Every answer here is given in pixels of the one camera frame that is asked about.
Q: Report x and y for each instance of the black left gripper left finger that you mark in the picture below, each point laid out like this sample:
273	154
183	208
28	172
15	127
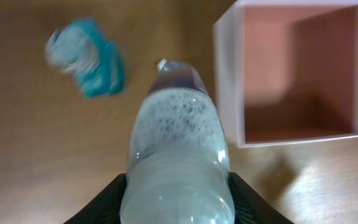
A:
105	207

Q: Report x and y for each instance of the blue white toothbrush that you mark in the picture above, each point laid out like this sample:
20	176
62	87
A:
80	50

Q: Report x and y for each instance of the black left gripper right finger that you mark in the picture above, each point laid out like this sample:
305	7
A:
250	207

